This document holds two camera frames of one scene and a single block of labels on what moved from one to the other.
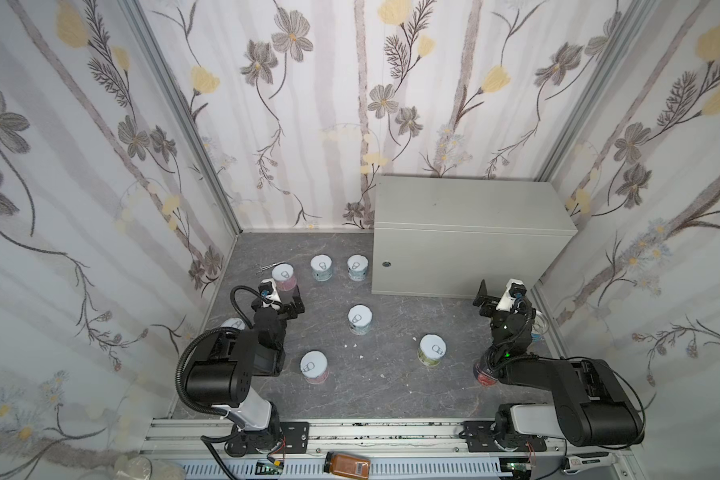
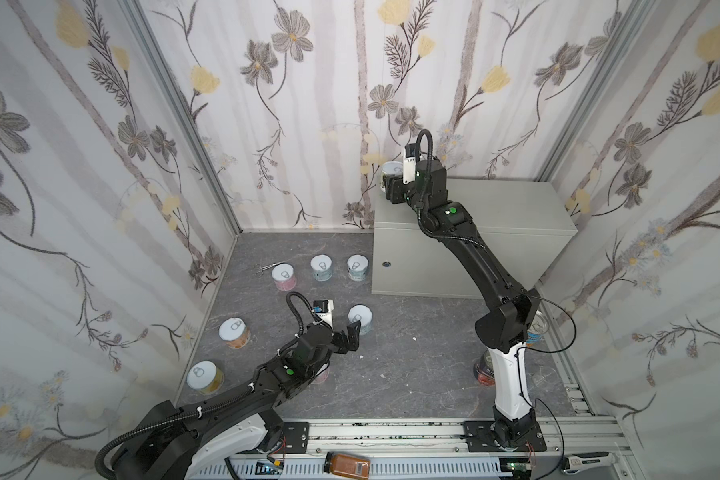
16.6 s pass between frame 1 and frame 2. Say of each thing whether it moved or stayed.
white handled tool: stayed
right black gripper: moved
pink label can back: stayed
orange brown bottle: stayed
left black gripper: moved
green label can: moved
